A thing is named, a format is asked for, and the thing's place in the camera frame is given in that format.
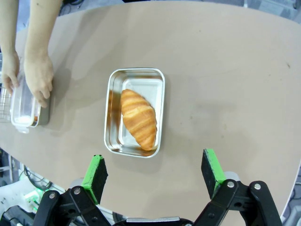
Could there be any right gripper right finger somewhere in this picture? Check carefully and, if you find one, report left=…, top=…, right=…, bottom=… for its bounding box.
left=192, top=148, right=283, bottom=226

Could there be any person's left forearm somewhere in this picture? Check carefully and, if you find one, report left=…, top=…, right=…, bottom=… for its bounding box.
left=24, top=0, right=63, bottom=61

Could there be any person's right forearm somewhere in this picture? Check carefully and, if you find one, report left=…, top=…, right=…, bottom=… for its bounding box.
left=0, top=0, right=24, bottom=56

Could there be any person's left hand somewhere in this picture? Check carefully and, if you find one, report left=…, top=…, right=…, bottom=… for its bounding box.
left=23, top=53, right=55, bottom=109

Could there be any clear plastic lidded container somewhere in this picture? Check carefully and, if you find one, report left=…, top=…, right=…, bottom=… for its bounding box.
left=9, top=70, right=42, bottom=135

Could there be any rectangular steel container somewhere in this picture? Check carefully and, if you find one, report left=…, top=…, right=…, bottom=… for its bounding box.
left=103, top=67, right=166, bottom=159

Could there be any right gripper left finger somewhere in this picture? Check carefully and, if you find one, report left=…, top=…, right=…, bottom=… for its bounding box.
left=32, top=154, right=111, bottom=226

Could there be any metal wire rack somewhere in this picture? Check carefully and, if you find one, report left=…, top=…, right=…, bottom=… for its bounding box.
left=0, top=85, right=14, bottom=124

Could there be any person's right hand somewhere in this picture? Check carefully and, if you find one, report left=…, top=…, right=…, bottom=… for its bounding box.
left=0, top=50, right=21, bottom=95

